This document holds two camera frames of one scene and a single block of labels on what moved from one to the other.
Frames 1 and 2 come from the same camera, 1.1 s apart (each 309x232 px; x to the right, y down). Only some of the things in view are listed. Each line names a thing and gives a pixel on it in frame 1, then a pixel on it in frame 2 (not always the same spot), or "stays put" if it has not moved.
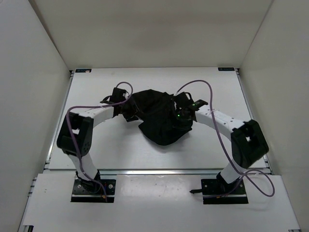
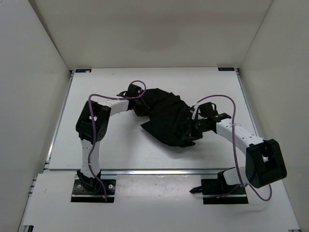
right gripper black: x=184 y=125 -> x=193 y=135
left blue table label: x=85 y=70 stays put
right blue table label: x=226 y=68 stays put
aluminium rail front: x=155 y=171 stays put
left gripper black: x=131 y=116 -> x=143 y=110
